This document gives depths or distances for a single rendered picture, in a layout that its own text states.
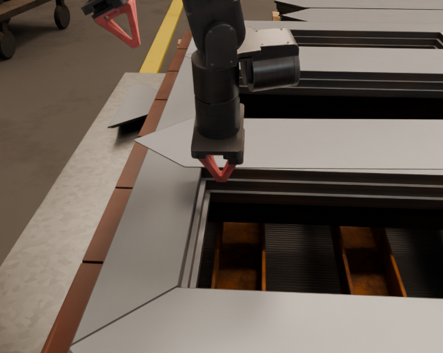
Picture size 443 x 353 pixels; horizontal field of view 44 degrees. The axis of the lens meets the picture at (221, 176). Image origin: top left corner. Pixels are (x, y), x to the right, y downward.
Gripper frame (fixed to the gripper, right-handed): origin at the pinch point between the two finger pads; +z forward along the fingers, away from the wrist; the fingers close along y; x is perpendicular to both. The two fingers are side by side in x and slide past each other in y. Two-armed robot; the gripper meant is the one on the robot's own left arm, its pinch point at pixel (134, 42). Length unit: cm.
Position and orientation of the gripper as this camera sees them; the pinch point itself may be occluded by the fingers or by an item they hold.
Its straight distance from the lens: 95.9
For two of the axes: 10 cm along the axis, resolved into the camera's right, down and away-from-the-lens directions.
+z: 4.5, 7.8, 4.3
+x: -8.9, 3.8, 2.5
